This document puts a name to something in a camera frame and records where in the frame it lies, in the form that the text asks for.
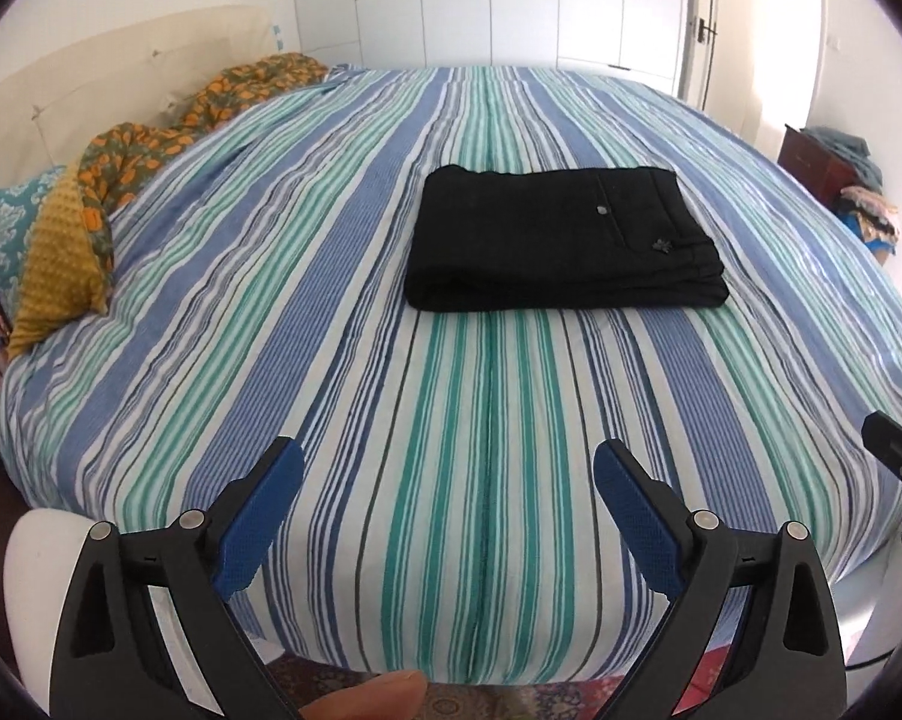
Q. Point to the white bed frame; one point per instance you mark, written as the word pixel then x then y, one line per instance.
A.
pixel 39 577

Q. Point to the dark wooden cabinet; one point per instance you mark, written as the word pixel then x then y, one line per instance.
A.
pixel 807 161

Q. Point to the orange floral blanket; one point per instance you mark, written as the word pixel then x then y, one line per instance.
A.
pixel 218 94

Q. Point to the yellow dotted pillow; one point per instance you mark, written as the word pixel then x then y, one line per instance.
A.
pixel 54 262

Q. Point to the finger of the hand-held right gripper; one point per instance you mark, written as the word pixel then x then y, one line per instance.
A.
pixel 889 435

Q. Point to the person's left hand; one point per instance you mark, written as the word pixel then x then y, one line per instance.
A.
pixel 368 697

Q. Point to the white door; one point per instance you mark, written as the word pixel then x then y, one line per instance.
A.
pixel 728 52

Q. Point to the red patterned rug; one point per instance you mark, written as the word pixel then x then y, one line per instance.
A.
pixel 511 701

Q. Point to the brown basket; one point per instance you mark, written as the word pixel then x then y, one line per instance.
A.
pixel 886 256

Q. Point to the pile of colourful clothes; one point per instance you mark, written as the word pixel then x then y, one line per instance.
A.
pixel 871 214

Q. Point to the grey-blue cloth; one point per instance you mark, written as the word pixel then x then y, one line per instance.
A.
pixel 856 150

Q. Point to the black pants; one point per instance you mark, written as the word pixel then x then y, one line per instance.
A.
pixel 556 240

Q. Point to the beige padded headboard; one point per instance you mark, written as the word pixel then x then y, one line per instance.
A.
pixel 84 90

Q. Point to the striped bedspread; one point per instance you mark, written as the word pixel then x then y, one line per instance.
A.
pixel 271 277

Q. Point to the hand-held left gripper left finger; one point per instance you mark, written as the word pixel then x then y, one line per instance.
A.
pixel 260 521

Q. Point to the teal damask pillow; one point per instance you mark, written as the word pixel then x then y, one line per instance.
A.
pixel 1 232

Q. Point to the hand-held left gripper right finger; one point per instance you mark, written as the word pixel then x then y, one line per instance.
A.
pixel 638 517

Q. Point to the white wardrobe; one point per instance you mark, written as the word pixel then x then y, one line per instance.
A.
pixel 526 0

